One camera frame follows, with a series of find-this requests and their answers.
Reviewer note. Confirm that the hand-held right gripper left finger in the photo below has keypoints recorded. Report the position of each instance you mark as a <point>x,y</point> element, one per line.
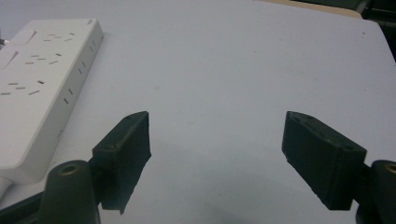
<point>123,161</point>

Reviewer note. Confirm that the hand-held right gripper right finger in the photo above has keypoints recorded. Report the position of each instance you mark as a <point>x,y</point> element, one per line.
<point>323,161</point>

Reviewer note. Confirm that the white power strip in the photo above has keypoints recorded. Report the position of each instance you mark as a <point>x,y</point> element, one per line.
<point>34,96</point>

